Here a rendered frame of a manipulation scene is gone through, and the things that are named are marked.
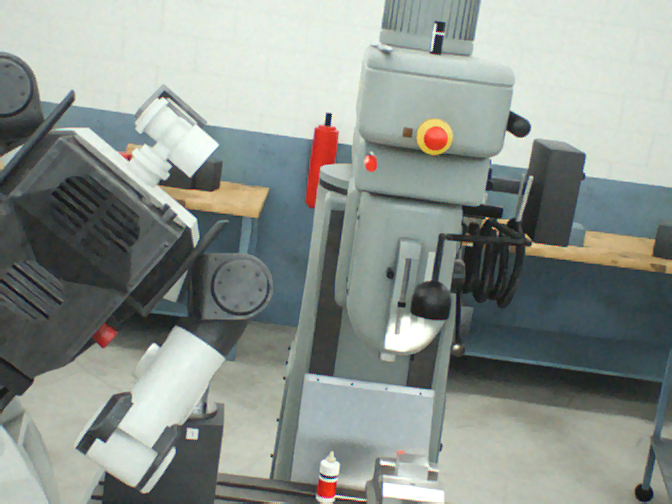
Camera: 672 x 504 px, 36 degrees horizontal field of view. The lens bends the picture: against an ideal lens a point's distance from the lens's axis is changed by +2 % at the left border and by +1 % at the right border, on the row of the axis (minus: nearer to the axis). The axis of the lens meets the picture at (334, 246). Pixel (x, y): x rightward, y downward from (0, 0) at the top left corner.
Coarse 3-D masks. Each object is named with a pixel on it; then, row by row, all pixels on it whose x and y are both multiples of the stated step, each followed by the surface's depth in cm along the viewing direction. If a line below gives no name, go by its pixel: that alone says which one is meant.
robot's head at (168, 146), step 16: (160, 112) 148; (144, 128) 149; (160, 128) 148; (176, 128) 149; (192, 128) 149; (144, 144) 151; (160, 144) 149; (176, 144) 149; (192, 144) 148; (208, 144) 149; (144, 160) 148; (160, 160) 149; (176, 160) 149; (192, 160) 149
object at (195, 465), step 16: (208, 400) 209; (192, 416) 201; (208, 416) 202; (192, 432) 200; (208, 432) 200; (176, 448) 201; (192, 448) 201; (208, 448) 201; (176, 464) 201; (192, 464) 202; (208, 464) 202; (112, 480) 201; (160, 480) 202; (176, 480) 202; (192, 480) 202; (208, 480) 203; (112, 496) 202; (128, 496) 202; (144, 496) 202; (160, 496) 203; (176, 496) 203; (192, 496) 203; (208, 496) 204
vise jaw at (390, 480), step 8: (384, 480) 204; (392, 480) 205; (400, 480) 205; (408, 480) 206; (416, 480) 206; (424, 480) 207; (384, 488) 202; (392, 488) 202; (400, 488) 203; (408, 488) 203; (416, 488) 203; (424, 488) 203; (432, 488) 204; (440, 488) 204; (384, 496) 201; (392, 496) 201; (400, 496) 202; (408, 496) 202; (416, 496) 202; (424, 496) 202; (432, 496) 202; (440, 496) 203
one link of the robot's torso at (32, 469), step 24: (0, 384) 160; (24, 408) 161; (0, 432) 146; (24, 432) 155; (0, 456) 147; (24, 456) 150; (48, 456) 163; (0, 480) 148; (24, 480) 149; (48, 480) 162
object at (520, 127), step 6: (510, 114) 183; (516, 114) 181; (510, 120) 178; (516, 120) 174; (522, 120) 174; (528, 120) 175; (510, 126) 176; (516, 126) 175; (522, 126) 175; (528, 126) 175; (510, 132) 180; (516, 132) 175; (522, 132) 175; (528, 132) 175
